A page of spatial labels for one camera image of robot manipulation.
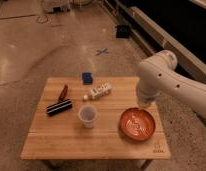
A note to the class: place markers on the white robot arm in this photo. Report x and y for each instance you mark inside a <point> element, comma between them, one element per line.
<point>157,73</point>

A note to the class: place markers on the black striped whiteboard eraser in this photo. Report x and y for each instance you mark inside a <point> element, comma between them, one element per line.
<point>59,107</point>

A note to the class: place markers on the white plastic bottle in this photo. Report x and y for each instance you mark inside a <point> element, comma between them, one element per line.
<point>97,92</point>

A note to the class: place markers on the blue sponge block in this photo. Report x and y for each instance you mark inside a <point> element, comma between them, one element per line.
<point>87,78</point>

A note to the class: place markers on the translucent plastic cup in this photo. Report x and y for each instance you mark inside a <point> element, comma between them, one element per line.
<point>87,115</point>

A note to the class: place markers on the red pocket knife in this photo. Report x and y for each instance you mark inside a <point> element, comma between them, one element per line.
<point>63,94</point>

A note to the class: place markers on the wooden folding table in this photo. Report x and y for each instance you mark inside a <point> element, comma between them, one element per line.
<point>63,136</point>

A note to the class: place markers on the orange round bowl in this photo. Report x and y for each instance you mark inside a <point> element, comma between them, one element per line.
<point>137,124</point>

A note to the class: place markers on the black box on floor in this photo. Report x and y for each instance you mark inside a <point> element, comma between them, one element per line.
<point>123,31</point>

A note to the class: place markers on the white equipment base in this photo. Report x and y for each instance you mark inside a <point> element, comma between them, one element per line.
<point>51,6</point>

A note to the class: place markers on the long metal wall rail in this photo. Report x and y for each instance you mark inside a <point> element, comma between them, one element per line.
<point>187,60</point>

